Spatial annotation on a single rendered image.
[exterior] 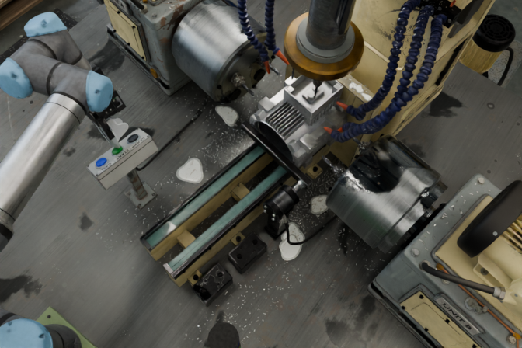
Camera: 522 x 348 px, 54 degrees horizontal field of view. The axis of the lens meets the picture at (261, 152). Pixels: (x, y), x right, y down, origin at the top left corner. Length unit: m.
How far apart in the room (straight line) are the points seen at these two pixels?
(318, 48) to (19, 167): 0.64
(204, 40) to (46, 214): 0.69
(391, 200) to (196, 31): 0.68
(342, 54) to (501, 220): 0.46
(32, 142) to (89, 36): 0.98
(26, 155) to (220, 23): 0.66
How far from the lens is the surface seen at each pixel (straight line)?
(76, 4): 3.18
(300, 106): 1.30
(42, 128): 1.01
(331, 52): 1.12
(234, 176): 1.44
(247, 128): 1.38
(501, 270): 1.14
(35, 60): 1.11
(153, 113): 1.70
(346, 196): 1.24
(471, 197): 1.27
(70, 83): 1.06
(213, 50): 1.38
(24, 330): 1.28
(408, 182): 1.22
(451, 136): 1.76
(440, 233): 1.21
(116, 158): 1.33
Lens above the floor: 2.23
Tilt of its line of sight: 63 degrees down
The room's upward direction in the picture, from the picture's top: 4 degrees clockwise
